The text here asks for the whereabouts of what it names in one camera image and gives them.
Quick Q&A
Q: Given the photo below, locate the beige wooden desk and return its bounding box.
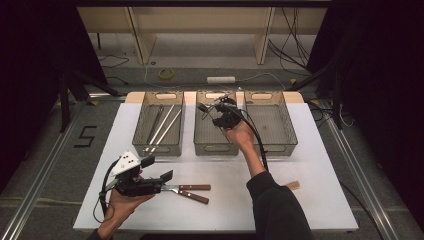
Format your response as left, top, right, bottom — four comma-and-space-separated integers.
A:
77, 6, 328, 66

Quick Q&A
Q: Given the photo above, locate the yellow tape roll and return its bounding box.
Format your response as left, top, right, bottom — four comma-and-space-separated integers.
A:
158, 68, 175, 81

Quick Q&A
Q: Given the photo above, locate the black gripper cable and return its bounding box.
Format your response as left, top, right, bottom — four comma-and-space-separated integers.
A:
229, 103, 270, 173
92, 159, 121, 224

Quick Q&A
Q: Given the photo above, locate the bundle of black cables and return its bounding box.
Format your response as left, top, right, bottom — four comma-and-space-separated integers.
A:
268, 7, 311, 73

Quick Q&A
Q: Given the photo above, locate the translucent grey plastic bin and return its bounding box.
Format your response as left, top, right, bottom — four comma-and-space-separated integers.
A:
193, 90, 242, 156
243, 90, 299, 157
132, 90, 186, 157

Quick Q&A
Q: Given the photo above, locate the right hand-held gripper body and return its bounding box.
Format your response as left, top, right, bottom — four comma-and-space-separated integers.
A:
213, 94, 244, 130

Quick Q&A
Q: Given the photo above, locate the aluminium floor rail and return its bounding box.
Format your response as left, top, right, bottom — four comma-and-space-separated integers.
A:
0, 99, 91, 240
319, 99, 401, 240

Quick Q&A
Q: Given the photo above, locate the person's left hand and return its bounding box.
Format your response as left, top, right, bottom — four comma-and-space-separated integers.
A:
104, 190, 156, 223

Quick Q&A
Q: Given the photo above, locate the dark curtain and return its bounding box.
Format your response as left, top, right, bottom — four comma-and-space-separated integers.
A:
0, 0, 108, 194
306, 0, 424, 231

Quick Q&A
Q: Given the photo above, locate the thin black floor cable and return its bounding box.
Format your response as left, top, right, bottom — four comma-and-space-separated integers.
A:
99, 54, 130, 86

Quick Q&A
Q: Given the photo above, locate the tangle of floor cables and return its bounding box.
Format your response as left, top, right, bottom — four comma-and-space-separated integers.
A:
308, 99, 354, 129

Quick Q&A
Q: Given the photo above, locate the person's right hand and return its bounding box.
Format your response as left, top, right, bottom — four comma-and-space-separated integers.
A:
222, 119, 256, 153

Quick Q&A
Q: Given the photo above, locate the brown wooden handled cutlery piece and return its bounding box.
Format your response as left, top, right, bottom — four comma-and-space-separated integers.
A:
162, 184, 212, 194
178, 189, 210, 205

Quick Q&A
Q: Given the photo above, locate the black metal stand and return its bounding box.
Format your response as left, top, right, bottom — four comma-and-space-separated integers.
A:
286, 59, 344, 131
58, 66, 121, 134

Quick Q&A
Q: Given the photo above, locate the white power strip cable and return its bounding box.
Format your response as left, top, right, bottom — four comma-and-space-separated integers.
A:
143, 64, 287, 91

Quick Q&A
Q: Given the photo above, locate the white power strip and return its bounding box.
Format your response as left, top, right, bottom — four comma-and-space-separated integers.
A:
206, 76, 236, 85

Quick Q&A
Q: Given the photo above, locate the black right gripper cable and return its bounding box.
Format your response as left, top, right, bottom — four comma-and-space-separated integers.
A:
229, 103, 270, 173

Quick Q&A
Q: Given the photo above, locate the silver metal chopstick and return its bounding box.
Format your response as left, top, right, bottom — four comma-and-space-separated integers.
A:
150, 109, 183, 154
143, 104, 176, 153
147, 104, 165, 144
146, 104, 164, 144

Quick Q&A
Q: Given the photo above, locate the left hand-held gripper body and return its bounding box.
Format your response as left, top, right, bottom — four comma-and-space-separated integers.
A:
109, 151, 164, 198

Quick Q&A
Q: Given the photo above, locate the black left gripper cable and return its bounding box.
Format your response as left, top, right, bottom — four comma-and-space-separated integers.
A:
92, 159, 121, 224

